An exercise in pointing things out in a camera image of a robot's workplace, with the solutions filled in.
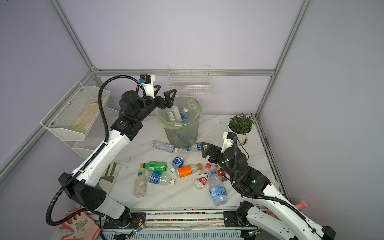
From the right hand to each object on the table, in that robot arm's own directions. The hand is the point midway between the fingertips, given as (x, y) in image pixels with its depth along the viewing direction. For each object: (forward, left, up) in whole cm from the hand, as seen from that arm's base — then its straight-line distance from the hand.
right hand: (205, 145), depth 66 cm
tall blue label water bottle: (+23, +15, -25) cm, 37 cm away
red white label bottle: (-7, +1, -25) cm, 26 cm away
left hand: (+19, +17, +18) cm, 31 cm away
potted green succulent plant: (+25, -23, -14) cm, 37 cm away
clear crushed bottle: (+19, +27, -29) cm, 44 cm away
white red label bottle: (+26, +19, -6) cm, 33 cm away
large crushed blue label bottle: (-12, -7, -26) cm, 30 cm away
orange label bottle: (0, +10, -26) cm, 27 cm away
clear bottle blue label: (-5, +25, -27) cm, 37 cm away
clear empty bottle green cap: (-10, +36, -28) cm, 47 cm away
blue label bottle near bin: (+16, +5, -26) cm, 30 cm away
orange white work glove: (-29, +58, -28) cm, 71 cm away
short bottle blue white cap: (+34, +13, -13) cm, 39 cm away
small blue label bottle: (+4, +16, -25) cm, 30 cm away
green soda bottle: (+2, +30, -26) cm, 39 cm away
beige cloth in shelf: (+13, +63, +1) cm, 65 cm away
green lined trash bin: (+17, +13, -3) cm, 22 cm away
